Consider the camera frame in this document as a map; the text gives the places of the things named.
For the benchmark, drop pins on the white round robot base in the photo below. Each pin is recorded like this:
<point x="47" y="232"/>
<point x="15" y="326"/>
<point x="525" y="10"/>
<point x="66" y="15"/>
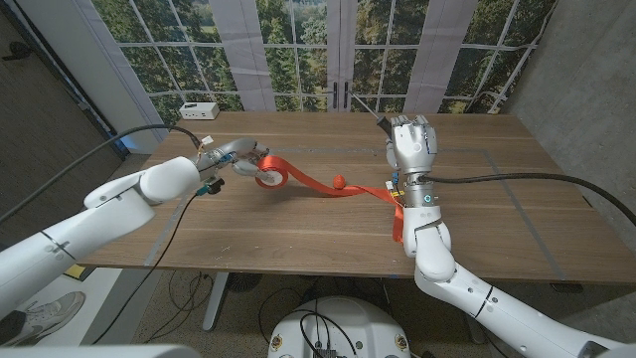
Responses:
<point x="358" y="328"/>

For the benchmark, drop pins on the black connector box on base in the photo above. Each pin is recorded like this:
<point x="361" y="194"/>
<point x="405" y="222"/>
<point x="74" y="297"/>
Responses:
<point x="324" y="354"/>

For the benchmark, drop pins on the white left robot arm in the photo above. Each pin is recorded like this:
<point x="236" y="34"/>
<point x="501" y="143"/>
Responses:
<point x="109" y="204"/>

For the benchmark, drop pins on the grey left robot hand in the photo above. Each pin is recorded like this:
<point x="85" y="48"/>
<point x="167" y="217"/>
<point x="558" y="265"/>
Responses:
<point x="233" y="148"/>

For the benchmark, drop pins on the black round floor object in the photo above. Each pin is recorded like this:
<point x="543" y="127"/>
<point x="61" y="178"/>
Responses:
<point x="244" y="281"/>

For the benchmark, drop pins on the blue tape patch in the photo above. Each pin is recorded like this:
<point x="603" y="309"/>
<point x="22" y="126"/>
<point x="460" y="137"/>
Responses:
<point x="128" y="143"/>

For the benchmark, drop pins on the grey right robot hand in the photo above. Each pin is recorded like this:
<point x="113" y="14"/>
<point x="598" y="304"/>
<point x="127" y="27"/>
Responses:
<point x="415" y="144"/>

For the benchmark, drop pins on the dark wooden door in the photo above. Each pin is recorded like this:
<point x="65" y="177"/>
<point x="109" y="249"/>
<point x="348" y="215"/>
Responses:
<point x="30" y="124"/>

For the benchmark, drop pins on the yellow black foot pedal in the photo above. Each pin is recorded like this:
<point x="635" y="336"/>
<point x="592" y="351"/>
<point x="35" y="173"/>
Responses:
<point x="75" y="272"/>

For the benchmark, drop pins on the printed window forest backdrop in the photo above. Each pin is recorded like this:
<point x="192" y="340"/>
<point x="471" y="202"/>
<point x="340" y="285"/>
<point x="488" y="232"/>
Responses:
<point x="447" y="50"/>

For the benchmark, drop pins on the white power strip box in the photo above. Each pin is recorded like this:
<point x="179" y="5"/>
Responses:
<point x="199" y="111"/>

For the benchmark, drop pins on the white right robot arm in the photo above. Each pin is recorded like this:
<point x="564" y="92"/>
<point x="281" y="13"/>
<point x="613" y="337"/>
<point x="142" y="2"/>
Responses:
<point x="432" y="248"/>

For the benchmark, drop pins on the grey metal table leg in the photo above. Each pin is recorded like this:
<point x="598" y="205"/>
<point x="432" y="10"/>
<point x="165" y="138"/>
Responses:
<point x="478" y="334"/>
<point x="216" y="303"/>

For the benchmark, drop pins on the orange satin ribbon roll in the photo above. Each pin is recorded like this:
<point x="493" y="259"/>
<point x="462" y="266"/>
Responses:
<point x="270" y="163"/>

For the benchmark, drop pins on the grey white sneaker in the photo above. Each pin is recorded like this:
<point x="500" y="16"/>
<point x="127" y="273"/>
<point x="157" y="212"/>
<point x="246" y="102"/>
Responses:
<point x="49" y="310"/>

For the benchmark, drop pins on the small orange ball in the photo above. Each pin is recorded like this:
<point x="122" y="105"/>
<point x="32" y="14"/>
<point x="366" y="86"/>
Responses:
<point x="339" y="182"/>

